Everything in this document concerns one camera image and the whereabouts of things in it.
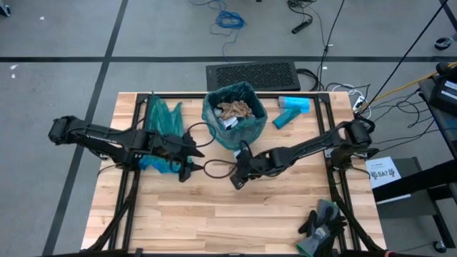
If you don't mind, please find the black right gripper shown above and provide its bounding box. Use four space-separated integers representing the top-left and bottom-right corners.
230 141 274 190

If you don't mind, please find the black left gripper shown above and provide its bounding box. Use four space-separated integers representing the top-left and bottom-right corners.
145 130 206 183

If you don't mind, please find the bin with teal liner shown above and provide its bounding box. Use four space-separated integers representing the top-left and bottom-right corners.
201 81 268 151

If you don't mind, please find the teal plastic trash bag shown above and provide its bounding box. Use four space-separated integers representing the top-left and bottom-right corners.
137 91 194 175

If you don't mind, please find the large brown paper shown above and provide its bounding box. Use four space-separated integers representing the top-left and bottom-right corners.
216 100 253 121

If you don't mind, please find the teal bag roll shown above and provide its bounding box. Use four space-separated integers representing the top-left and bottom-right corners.
272 108 302 130

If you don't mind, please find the light blue bag roll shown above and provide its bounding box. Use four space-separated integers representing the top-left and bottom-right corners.
277 95 311 114

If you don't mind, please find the grey black work glove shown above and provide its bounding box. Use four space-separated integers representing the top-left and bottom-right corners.
295 223 338 257
298 198 348 236

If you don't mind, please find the black perforated computer case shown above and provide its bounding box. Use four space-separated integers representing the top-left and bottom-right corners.
205 60 301 93

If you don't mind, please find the white power strip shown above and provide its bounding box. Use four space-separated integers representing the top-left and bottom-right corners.
351 94 367 112

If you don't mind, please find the white printed paper sign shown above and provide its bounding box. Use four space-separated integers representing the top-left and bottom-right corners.
365 156 403 190

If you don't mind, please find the black power strip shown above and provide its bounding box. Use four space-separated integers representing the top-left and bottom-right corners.
291 17 313 35

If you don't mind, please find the black side table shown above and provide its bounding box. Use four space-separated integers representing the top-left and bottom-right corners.
371 64 457 251

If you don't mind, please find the black screen device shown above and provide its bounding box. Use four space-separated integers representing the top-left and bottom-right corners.
427 75 457 116

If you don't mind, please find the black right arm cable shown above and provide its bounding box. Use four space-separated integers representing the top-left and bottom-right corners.
202 158 239 180

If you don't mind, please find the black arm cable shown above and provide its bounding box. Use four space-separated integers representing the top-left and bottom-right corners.
186 121 218 148
202 158 239 180

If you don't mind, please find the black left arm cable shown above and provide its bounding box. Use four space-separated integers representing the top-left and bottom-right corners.
186 121 218 148

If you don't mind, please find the thick black cable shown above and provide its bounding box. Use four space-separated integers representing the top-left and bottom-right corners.
296 66 321 92

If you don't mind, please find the blue coiled cable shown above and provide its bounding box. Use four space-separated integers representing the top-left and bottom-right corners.
188 0 248 58

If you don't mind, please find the thin black cable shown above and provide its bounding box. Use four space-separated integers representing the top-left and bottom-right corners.
316 0 346 92
358 0 450 114

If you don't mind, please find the black cable bundle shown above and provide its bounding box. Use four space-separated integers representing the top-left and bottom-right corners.
286 0 319 19

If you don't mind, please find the yellow cable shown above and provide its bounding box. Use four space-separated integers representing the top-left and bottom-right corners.
356 61 457 112

